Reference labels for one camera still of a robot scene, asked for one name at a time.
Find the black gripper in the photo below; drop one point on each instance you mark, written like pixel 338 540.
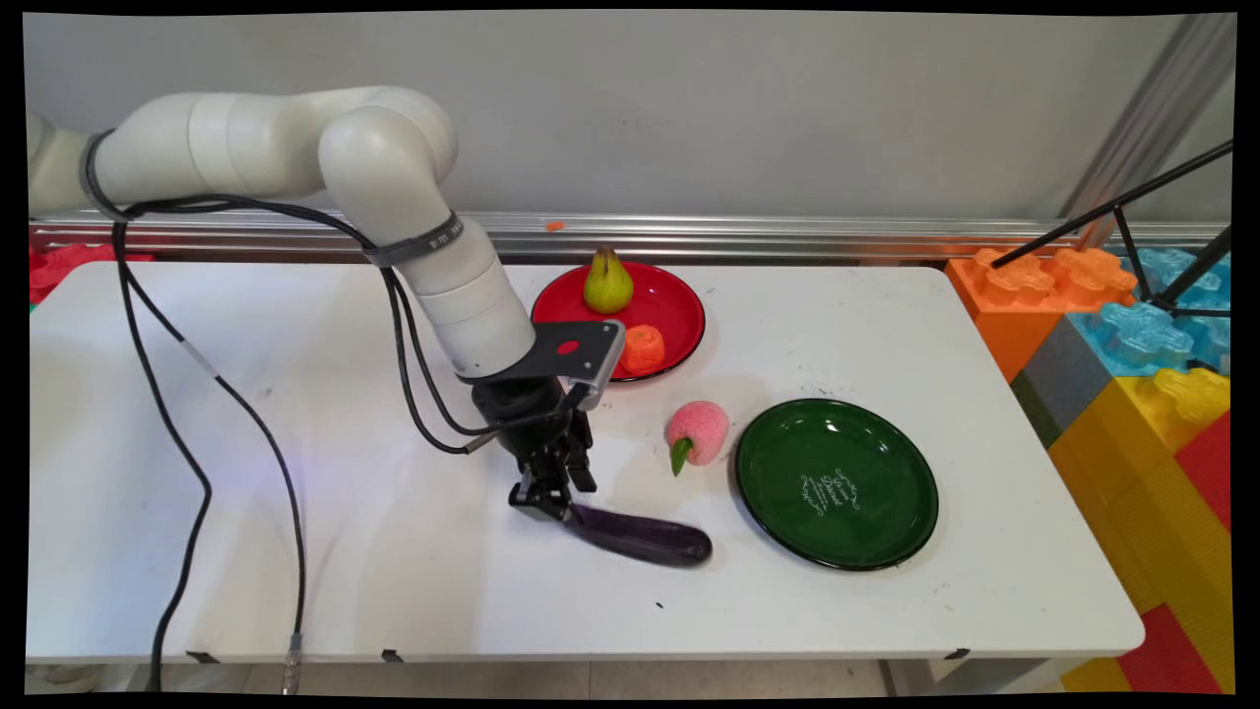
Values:
pixel 527 418

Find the purple toy eggplant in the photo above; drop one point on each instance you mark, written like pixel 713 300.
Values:
pixel 645 537

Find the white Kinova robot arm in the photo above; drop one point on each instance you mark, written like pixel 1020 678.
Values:
pixel 384 167

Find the pink toy peach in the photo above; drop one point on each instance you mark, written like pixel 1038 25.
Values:
pixel 701 428

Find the orange toy persimmon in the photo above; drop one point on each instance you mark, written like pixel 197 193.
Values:
pixel 643 350

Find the green toy pear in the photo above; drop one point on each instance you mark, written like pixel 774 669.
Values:
pixel 608 286

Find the red plate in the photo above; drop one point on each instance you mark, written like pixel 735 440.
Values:
pixel 669 300

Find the dark green plate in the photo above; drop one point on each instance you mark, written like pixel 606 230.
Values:
pixel 837 484

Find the orange giant building block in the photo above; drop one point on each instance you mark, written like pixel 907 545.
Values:
pixel 1024 295

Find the grey giant building block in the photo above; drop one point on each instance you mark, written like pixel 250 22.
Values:
pixel 1063 379

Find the yellow giant building block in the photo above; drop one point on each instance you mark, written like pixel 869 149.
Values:
pixel 1132 492

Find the blue giant building block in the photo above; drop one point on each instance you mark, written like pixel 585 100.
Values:
pixel 1142 335

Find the black tripod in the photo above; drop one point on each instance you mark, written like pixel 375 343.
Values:
pixel 1132 202

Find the slanted aluminium profile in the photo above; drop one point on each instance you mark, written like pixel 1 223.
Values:
pixel 1147 118

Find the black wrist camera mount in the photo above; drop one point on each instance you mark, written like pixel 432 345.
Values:
pixel 571 350

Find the horizontal aluminium rail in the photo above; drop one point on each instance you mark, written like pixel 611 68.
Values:
pixel 837 236

